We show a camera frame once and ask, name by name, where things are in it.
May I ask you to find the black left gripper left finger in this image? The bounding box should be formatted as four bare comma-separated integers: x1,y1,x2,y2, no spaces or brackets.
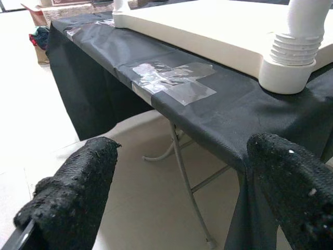
12,135,123,250

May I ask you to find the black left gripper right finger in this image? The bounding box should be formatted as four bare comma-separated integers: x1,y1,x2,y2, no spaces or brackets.
246,132,333,250

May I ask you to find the white plastic table leg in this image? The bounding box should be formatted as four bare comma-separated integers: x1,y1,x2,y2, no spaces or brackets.
269,0,331,67
112,0,131,15

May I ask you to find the black tablecloth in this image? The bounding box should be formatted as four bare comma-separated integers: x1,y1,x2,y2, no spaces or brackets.
45,10,333,250

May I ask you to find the grey metal table leg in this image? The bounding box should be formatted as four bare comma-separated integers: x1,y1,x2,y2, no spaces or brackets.
142,121,232,248

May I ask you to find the brown box of clothes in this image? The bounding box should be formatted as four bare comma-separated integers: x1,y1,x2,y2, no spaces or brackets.
20,2,53,66

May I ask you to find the clear tape cross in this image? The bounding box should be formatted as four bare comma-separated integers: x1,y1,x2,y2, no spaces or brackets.
132,61,218,107

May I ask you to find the clear tape strip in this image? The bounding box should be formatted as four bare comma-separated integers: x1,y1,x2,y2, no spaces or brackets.
65,19,115,37

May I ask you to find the white plastic table top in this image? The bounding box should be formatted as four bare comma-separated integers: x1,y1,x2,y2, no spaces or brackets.
111,0,333,95

